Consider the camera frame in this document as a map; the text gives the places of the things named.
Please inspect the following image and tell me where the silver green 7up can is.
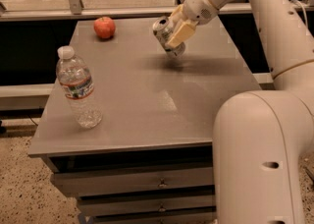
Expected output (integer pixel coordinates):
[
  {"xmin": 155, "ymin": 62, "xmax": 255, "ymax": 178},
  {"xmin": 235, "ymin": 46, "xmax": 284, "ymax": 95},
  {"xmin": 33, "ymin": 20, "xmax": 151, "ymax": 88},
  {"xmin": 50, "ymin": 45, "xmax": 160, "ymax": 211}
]
[{"xmin": 152, "ymin": 16, "xmax": 185, "ymax": 59}]

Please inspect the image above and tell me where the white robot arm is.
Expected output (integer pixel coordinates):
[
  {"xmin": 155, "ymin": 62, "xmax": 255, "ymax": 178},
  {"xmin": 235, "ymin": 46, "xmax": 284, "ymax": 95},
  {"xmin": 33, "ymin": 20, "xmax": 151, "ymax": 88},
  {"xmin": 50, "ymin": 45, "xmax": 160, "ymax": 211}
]
[{"xmin": 209, "ymin": 0, "xmax": 314, "ymax": 224}]

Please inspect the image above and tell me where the grey drawer cabinet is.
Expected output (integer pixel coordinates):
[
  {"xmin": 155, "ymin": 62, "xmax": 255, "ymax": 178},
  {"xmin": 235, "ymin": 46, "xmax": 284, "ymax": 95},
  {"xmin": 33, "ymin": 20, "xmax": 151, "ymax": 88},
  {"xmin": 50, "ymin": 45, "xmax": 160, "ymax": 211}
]
[{"xmin": 28, "ymin": 19, "xmax": 258, "ymax": 224}]

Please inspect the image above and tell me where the clear plastic water bottle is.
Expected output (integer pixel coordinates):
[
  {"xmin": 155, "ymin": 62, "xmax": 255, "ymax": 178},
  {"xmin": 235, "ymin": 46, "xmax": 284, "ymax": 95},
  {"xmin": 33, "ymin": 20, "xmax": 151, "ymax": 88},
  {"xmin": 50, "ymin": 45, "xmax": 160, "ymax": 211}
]
[{"xmin": 56, "ymin": 46, "xmax": 102, "ymax": 129}]

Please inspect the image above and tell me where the red apple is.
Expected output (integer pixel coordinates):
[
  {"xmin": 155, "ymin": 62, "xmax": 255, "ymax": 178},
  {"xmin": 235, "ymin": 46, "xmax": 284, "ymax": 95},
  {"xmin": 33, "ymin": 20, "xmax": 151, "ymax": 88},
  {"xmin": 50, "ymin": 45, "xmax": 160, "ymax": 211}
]
[{"xmin": 93, "ymin": 17, "xmax": 116, "ymax": 39}]

